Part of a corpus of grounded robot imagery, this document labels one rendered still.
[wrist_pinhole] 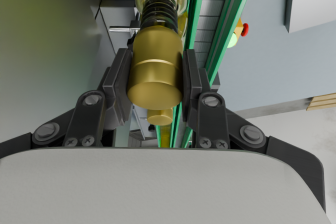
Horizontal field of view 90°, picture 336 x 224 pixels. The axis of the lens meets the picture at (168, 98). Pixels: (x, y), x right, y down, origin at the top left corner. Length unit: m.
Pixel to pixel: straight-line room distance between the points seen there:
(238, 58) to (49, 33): 0.67
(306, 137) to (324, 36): 2.61
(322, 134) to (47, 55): 3.36
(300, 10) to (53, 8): 0.60
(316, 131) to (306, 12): 2.83
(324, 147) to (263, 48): 2.69
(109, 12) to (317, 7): 0.56
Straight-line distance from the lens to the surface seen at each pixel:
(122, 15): 0.45
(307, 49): 0.86
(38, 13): 0.22
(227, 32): 0.38
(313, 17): 0.69
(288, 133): 3.32
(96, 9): 0.44
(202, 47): 0.51
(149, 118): 0.21
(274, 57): 0.83
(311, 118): 3.45
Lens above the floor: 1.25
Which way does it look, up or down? 31 degrees down
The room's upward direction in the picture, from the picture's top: 179 degrees counter-clockwise
